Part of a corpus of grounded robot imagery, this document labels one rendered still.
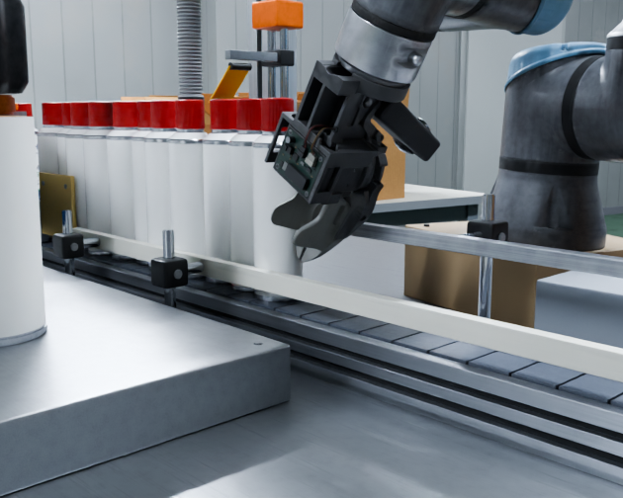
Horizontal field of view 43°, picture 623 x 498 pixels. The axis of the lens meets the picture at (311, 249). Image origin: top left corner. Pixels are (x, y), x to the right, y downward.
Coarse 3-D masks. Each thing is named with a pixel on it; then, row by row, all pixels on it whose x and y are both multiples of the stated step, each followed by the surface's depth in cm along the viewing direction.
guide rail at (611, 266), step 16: (368, 224) 77; (384, 240) 76; (400, 240) 74; (416, 240) 73; (432, 240) 71; (448, 240) 70; (464, 240) 69; (480, 240) 68; (496, 240) 67; (496, 256) 67; (512, 256) 65; (528, 256) 64; (544, 256) 63; (560, 256) 62; (576, 256) 61; (592, 256) 60; (608, 256) 60; (592, 272) 60; (608, 272) 59
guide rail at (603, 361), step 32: (128, 256) 97; (160, 256) 91; (192, 256) 86; (256, 288) 79; (288, 288) 75; (320, 288) 72; (384, 320) 67; (416, 320) 64; (448, 320) 62; (480, 320) 60; (512, 352) 58; (544, 352) 56; (576, 352) 54; (608, 352) 52
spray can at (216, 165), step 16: (224, 112) 86; (224, 128) 86; (208, 144) 86; (224, 144) 85; (208, 160) 86; (224, 160) 86; (208, 176) 87; (224, 176) 86; (208, 192) 87; (224, 192) 86; (208, 208) 87; (224, 208) 87; (208, 224) 88; (224, 224) 87; (208, 240) 88; (224, 240) 87; (224, 256) 87
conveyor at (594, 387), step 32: (96, 256) 105; (192, 288) 88; (224, 288) 86; (320, 320) 73; (352, 320) 73; (448, 352) 63; (480, 352) 63; (544, 384) 56; (576, 384) 56; (608, 384) 56
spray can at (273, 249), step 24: (264, 120) 78; (264, 144) 77; (264, 168) 78; (264, 192) 78; (288, 192) 78; (264, 216) 79; (264, 240) 79; (288, 240) 79; (264, 264) 80; (288, 264) 79
